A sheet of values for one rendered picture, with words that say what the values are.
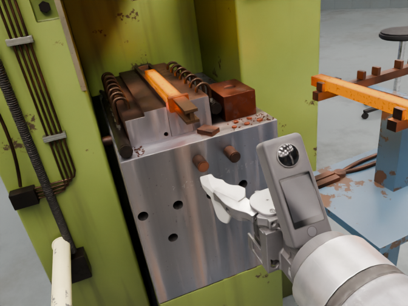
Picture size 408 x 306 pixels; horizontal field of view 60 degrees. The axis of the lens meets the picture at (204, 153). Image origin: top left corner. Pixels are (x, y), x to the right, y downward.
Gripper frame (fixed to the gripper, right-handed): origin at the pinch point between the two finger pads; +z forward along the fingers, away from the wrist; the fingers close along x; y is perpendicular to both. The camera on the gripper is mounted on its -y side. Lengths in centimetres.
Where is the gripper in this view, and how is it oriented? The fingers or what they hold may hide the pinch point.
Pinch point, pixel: (240, 163)
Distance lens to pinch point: 51.0
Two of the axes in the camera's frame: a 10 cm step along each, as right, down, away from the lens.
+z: -3.4, -4.0, 8.5
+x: 9.3, -2.7, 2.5
